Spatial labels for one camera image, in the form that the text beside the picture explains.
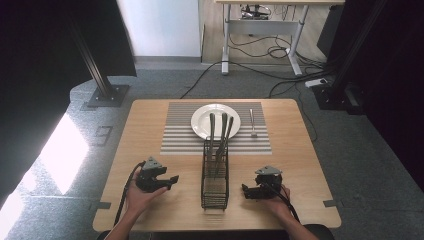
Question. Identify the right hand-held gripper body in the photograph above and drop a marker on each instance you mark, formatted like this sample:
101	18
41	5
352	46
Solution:
270	180

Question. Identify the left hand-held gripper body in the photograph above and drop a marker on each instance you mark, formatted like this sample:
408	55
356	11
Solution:
148	176

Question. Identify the person's left hand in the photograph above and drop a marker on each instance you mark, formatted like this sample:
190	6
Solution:
138	200

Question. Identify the person's right hand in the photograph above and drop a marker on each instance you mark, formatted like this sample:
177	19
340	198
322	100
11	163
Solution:
281	205

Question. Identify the grey striped placemat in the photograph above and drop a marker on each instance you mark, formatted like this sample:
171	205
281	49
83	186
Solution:
180	133

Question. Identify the grey tape piece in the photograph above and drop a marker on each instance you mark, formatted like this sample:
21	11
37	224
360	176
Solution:
104	205
330	203

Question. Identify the person's dark clothing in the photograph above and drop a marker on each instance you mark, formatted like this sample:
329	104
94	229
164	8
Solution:
216	235

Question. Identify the grey floor socket cover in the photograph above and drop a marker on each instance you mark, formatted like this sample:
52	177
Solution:
103	136

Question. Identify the steel fork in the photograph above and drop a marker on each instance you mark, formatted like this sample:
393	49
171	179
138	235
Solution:
252	121

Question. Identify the steel cutlery piece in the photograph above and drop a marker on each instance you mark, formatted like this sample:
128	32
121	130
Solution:
212	128
228	128
222	131

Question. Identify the white round plate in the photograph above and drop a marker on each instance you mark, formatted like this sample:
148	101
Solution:
200	123

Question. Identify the black metal stand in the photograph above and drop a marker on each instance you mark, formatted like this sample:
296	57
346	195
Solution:
100	76
346	66

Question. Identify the white-legged wooden desk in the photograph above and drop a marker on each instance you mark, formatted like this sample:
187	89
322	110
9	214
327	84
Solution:
263	26

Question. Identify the black curtain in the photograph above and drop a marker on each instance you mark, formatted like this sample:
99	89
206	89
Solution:
40	66
400	83

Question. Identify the devices under desk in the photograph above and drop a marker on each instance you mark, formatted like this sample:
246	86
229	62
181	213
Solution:
255	11

